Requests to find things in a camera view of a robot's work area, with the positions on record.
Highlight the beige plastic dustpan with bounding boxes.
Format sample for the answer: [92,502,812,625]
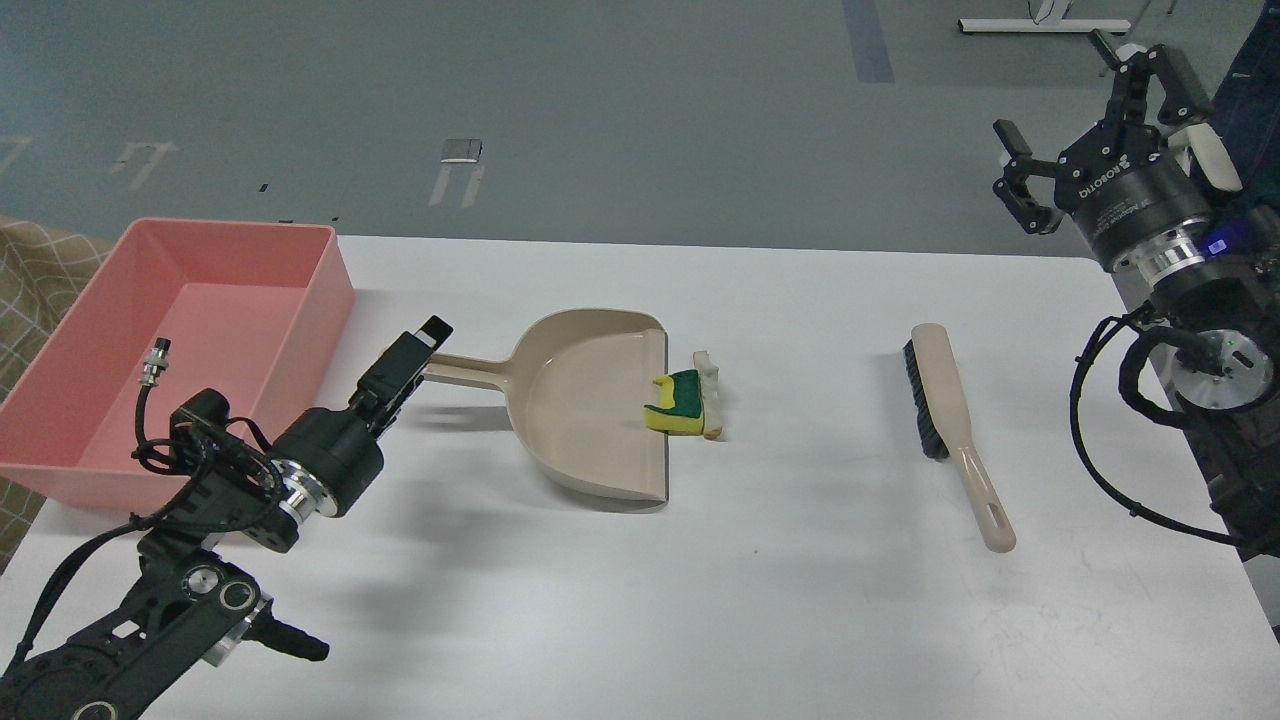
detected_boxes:
[425,307,669,503]

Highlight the beige hand brush black bristles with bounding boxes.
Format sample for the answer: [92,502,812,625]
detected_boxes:
[902,323,1018,553]

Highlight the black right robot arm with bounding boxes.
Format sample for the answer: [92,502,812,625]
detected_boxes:
[993,29,1277,559]

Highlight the pink plastic bin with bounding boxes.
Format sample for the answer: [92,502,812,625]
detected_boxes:
[1,218,355,514]

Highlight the white chair with armrest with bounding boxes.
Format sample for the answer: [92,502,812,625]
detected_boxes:
[1167,122,1243,193]

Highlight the grey floor plate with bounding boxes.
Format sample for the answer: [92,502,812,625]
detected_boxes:
[440,138,484,164]

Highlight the white bread slice piece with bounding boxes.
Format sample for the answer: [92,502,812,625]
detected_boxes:
[692,350,724,439]

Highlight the yellow green sponge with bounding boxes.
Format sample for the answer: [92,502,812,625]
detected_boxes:
[643,369,707,436]

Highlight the beige checkered cloth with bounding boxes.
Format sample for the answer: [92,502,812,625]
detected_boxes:
[0,215,111,577]

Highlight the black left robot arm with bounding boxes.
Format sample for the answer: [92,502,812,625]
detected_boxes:
[3,316,453,719]

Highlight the white table base bar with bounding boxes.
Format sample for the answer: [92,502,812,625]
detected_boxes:
[956,18,1133,35]

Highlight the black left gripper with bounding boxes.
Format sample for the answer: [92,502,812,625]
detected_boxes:
[268,315,454,518]

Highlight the seated person in dark clothes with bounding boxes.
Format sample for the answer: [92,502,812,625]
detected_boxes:
[1211,1,1279,217]

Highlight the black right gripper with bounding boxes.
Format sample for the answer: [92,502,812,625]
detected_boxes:
[992,29,1213,273]

